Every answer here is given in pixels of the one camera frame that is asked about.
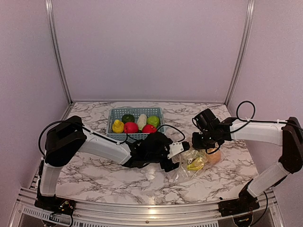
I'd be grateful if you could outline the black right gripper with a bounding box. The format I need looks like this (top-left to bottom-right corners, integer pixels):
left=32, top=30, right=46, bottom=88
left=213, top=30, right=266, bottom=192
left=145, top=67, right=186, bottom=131
left=192, top=130, right=216, bottom=149

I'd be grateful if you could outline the white fake cauliflower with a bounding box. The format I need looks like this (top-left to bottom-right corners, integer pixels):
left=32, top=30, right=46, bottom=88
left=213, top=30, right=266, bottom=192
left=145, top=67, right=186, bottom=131
left=181, top=149, right=205, bottom=162

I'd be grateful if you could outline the clear zip top bag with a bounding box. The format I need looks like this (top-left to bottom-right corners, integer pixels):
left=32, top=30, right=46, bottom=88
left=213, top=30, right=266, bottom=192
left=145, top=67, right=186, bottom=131
left=167, top=148, right=223, bottom=183

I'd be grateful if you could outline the yellow fake banana bunch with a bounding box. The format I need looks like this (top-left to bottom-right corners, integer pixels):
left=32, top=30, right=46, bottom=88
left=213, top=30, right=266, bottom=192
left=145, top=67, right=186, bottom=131
left=187, top=157, right=205, bottom=171

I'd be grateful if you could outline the green fake pear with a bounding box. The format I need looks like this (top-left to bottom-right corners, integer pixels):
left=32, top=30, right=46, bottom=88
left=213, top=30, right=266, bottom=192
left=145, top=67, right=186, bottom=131
left=147, top=115, right=160, bottom=128

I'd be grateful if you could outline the red fake apple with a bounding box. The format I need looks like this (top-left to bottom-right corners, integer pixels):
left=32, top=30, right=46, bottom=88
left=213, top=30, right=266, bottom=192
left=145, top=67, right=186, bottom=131
left=124, top=122, right=139, bottom=134

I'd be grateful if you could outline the light blue plastic basket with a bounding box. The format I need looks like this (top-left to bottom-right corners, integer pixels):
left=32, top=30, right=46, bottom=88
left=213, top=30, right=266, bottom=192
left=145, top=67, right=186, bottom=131
left=106, top=107, right=165, bottom=141

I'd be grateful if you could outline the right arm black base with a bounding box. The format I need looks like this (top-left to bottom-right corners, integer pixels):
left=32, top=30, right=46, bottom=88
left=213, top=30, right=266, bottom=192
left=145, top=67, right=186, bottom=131
left=218, top=180, right=260, bottom=217

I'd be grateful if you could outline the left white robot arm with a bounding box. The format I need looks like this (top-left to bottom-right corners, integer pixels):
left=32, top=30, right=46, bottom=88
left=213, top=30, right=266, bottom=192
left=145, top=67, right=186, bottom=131
left=39, top=116, right=183, bottom=210

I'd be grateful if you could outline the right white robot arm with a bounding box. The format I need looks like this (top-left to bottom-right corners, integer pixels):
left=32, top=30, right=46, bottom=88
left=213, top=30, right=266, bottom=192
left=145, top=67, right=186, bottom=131
left=192, top=109, right=303, bottom=212

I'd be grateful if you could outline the orange fake peach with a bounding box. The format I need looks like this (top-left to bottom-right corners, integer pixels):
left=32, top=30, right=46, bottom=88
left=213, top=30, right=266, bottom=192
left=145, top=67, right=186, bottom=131
left=206, top=148, right=222, bottom=165

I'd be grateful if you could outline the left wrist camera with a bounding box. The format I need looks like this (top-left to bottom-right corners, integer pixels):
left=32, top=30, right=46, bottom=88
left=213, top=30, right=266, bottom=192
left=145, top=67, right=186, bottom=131
left=167, top=141, right=190, bottom=159

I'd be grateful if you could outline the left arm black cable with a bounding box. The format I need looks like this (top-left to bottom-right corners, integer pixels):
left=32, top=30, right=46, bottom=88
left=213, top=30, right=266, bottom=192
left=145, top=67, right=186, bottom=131
left=125, top=124, right=186, bottom=144

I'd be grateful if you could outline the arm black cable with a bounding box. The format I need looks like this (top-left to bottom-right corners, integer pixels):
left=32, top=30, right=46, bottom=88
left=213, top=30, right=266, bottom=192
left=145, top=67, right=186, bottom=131
left=125, top=124, right=186, bottom=144
left=193, top=101, right=256, bottom=154

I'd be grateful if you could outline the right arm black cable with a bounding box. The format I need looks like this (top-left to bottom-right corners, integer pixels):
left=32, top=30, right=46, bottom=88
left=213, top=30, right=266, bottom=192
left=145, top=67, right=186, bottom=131
left=193, top=101, right=256, bottom=154

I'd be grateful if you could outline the front aluminium table rail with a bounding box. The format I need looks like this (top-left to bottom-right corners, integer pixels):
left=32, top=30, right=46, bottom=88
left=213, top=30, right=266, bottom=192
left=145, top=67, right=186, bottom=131
left=9, top=188, right=284, bottom=227

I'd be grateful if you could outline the right aluminium frame post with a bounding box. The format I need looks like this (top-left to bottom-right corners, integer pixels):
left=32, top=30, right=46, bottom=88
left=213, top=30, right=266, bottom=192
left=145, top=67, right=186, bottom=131
left=224, top=0, right=256, bottom=106

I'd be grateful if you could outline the aluminium frame post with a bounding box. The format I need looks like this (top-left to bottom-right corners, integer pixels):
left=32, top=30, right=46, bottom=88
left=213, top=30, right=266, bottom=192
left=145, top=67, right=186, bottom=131
left=45, top=0, right=73, bottom=105
left=224, top=0, right=256, bottom=106

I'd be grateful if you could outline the left aluminium frame post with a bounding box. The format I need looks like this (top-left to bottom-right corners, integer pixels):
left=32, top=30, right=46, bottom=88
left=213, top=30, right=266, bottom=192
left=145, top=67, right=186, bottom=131
left=45, top=0, right=73, bottom=105

